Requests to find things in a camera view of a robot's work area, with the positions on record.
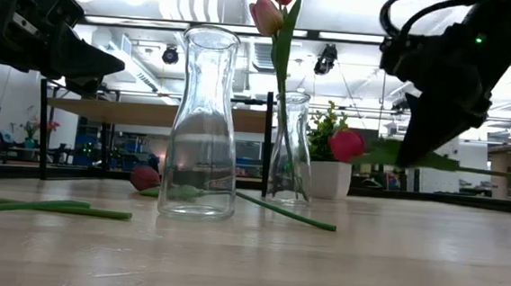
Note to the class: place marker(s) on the black aluminium rig frame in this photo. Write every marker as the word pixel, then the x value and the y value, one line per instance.
pixel 414 198

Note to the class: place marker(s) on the wooden shelf with black frame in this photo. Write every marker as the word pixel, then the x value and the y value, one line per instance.
pixel 127 112

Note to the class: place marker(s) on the background vase with flowers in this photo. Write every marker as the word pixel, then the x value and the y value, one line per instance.
pixel 30 143

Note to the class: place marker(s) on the pink artificial tulip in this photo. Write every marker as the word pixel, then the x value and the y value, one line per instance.
pixel 266 15

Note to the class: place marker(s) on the maroon artificial tulip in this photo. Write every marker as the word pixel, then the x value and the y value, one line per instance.
pixel 145 178

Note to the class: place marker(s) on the green plant in white pot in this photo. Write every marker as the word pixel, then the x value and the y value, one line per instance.
pixel 330 180

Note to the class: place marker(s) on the person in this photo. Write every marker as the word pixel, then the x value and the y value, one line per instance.
pixel 2 141

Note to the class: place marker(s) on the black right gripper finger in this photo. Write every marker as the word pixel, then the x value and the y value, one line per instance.
pixel 427 137

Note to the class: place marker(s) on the green stem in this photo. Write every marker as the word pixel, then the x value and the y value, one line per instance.
pixel 115 214

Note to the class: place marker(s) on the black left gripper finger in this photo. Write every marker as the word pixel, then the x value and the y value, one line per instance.
pixel 85 87
pixel 85 59

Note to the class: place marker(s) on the black hanging ceiling camera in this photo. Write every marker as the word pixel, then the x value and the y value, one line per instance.
pixel 327 58
pixel 170 56
pixel 401 104

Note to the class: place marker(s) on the white pillar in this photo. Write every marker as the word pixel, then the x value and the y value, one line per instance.
pixel 437 183

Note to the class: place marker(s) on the clear glass vase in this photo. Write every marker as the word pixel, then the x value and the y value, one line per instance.
pixel 203 112
pixel 299 132

